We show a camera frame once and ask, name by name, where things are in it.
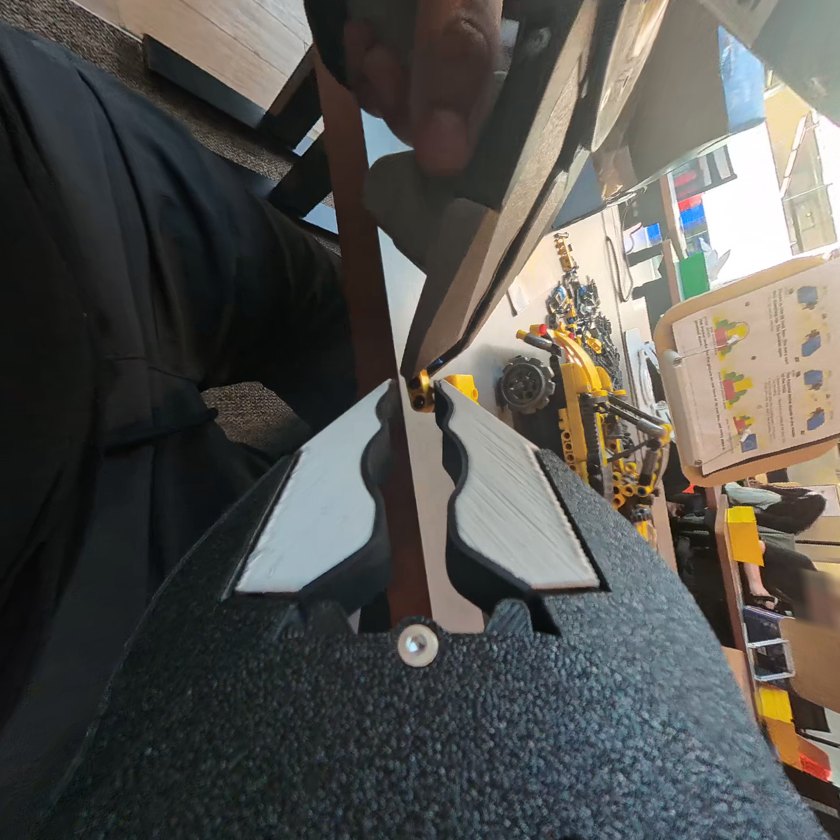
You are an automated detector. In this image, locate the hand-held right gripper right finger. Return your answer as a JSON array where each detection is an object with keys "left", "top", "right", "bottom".
[{"left": 434, "top": 381, "right": 601, "bottom": 608}]

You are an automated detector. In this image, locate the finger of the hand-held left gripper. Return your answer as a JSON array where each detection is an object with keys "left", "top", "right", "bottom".
[{"left": 400, "top": 64, "right": 596, "bottom": 380}]

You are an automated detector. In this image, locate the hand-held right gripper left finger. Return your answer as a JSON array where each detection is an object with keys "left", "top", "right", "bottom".
[{"left": 235, "top": 379, "right": 403, "bottom": 614}]

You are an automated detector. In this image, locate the short yellow beam with pins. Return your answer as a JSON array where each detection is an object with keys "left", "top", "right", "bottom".
[{"left": 406, "top": 367, "right": 439, "bottom": 413}]

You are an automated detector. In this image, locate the person's left hand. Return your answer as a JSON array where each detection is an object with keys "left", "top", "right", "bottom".
[{"left": 357, "top": 0, "right": 509, "bottom": 177}]

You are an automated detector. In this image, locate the pile of small building pieces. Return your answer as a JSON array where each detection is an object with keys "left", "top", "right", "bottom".
[{"left": 545, "top": 233, "right": 624, "bottom": 388}]

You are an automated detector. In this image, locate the yellow grey toy vehicle model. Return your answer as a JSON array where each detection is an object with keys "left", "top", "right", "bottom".
[{"left": 495, "top": 322, "right": 673, "bottom": 546}]

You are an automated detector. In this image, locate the yellow storage box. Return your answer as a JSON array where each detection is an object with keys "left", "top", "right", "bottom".
[
  {"left": 755, "top": 686, "right": 802, "bottom": 769},
  {"left": 725, "top": 507, "right": 765, "bottom": 565}
]

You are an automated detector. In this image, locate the green box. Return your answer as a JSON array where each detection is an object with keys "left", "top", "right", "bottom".
[{"left": 679, "top": 252, "right": 710, "bottom": 299}]

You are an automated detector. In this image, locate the wooden tray with papers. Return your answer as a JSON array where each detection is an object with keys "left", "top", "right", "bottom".
[{"left": 653, "top": 252, "right": 840, "bottom": 487}]

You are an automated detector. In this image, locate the black desk frame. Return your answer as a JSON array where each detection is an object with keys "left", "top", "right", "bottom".
[{"left": 141, "top": 36, "right": 332, "bottom": 221}]

